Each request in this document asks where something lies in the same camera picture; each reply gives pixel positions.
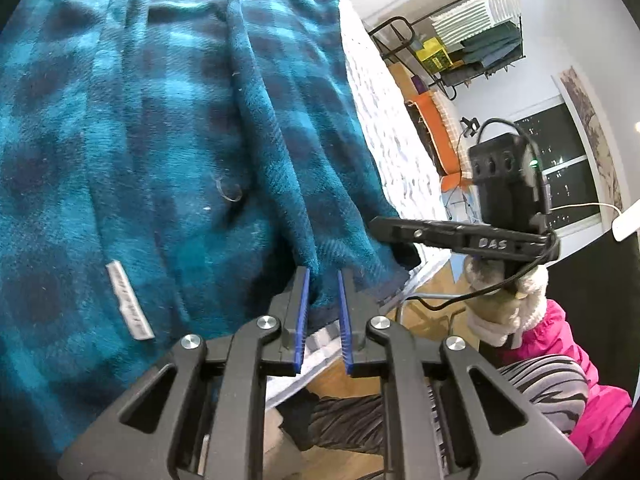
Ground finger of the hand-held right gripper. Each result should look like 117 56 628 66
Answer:
370 215 466 253

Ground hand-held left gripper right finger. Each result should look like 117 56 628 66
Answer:
337 269 588 480

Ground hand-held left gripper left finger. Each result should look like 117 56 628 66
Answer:
59 266 312 480

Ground teal plaid fleece shirt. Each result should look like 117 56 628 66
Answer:
0 0 422 441

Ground black clothes rack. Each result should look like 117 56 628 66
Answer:
369 0 532 102

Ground person's right hand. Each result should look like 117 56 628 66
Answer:
464 255 549 347

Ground window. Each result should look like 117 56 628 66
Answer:
512 102 603 233

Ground blue striped quilt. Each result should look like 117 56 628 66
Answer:
265 0 453 411

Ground white charger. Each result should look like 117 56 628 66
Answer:
612 205 640 242

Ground dark hanging coats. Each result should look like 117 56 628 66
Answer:
460 20 523 68

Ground green striped hanging cloth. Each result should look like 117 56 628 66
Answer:
430 0 521 43

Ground person's striped pants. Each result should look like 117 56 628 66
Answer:
277 355 591 456

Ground pink jacket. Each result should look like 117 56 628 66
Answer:
567 385 635 467

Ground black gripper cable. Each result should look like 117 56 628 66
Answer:
400 119 561 313

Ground white charging cable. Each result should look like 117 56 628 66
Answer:
547 201 623 218

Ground printed wall hanging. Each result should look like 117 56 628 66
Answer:
552 65 626 211

